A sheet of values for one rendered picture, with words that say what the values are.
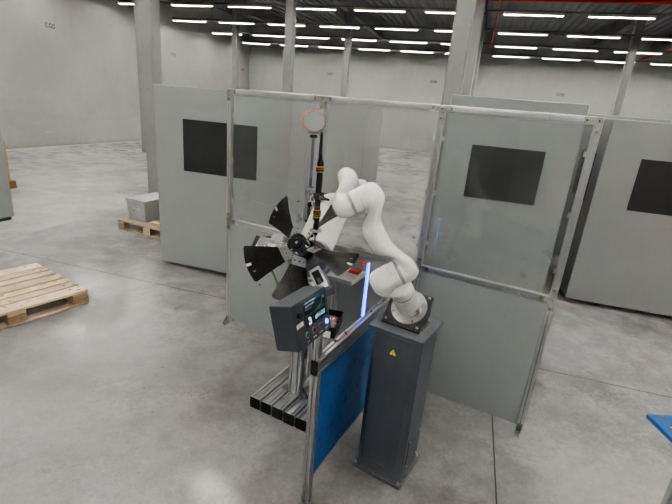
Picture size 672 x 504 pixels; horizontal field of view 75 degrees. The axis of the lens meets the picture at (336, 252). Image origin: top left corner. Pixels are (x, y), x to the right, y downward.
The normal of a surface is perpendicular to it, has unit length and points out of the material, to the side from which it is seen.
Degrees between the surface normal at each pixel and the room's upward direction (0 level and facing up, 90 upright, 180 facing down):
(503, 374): 90
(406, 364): 90
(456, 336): 90
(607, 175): 90
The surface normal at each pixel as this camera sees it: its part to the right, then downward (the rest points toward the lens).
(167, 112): -0.29, 0.28
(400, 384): -0.54, 0.22
